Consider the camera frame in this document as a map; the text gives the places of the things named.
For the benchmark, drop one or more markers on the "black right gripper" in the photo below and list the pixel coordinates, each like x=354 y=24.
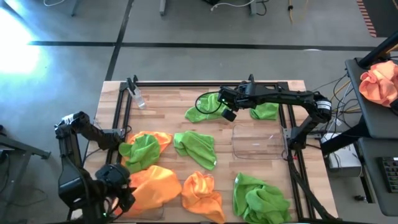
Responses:
x=233 y=98

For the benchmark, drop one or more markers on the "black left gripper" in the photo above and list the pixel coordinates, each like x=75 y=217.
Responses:
x=127 y=199

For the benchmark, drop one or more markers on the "orange microfiber towel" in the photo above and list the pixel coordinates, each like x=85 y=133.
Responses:
x=202 y=196
x=140 y=209
x=155 y=186
x=161 y=138

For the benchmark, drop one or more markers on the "green microfiber towel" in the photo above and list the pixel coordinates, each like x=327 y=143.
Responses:
x=264 y=112
x=261 y=199
x=141 y=152
x=202 y=113
x=196 y=149

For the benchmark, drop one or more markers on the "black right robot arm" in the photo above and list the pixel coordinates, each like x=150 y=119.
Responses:
x=280 y=96

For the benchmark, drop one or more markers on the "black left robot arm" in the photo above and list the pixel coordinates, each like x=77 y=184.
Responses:
x=66 y=174

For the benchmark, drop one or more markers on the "grey table leg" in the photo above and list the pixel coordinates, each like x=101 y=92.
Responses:
x=74 y=7
x=252 y=7
x=164 y=7

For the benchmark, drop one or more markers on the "clear spray bottle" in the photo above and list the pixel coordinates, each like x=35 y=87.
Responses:
x=138 y=99

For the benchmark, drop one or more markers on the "white power supply box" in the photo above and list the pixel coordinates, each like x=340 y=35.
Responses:
x=343 y=161

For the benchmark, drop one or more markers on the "grey side table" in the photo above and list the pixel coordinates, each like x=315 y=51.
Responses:
x=370 y=124

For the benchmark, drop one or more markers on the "crumpled orange cloth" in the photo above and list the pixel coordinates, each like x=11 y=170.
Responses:
x=377 y=84

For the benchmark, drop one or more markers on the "black stand pole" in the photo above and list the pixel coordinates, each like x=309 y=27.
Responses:
x=377 y=49

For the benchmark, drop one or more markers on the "grey desk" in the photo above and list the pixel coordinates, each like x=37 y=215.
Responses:
x=370 y=186

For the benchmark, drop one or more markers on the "dark mat striped edge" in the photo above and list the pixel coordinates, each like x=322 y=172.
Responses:
x=385 y=15

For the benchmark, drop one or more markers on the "black keyboard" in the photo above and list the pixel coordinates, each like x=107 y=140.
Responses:
x=390 y=174

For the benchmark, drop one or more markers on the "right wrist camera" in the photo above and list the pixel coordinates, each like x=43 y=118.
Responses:
x=229 y=115

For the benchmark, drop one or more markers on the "black frame clamp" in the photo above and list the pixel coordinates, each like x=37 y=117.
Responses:
x=135 y=80
x=251 y=80

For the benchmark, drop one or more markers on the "black aluminium rig frame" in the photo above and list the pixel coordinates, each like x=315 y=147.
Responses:
x=202 y=84

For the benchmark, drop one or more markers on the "grey desk frame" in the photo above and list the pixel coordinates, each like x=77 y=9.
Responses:
x=28 y=148

